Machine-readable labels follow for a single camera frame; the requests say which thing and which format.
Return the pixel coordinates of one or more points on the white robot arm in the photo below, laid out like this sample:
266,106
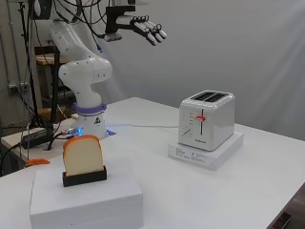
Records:
84,71

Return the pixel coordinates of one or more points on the orange flat object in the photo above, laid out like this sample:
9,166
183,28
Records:
37,162

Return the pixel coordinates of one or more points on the black stand pole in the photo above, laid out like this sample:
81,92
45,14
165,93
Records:
56,89

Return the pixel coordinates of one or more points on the small white flat box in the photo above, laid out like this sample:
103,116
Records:
219,156

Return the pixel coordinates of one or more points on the black power box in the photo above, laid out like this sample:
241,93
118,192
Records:
35,137

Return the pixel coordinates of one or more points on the wooden shelf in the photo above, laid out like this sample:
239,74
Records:
44,59

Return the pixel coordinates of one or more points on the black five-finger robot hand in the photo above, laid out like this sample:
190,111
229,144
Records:
122,19

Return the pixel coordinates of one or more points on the beige side table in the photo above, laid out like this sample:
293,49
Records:
19,140

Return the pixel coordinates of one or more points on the toy bread slice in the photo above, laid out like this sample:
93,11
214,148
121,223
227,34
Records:
83,156

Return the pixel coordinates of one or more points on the white steel toaster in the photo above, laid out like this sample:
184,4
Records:
206,120

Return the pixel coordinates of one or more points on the large white flat box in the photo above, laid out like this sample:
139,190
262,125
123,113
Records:
85,203

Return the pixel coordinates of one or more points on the black block holder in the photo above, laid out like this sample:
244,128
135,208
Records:
83,179

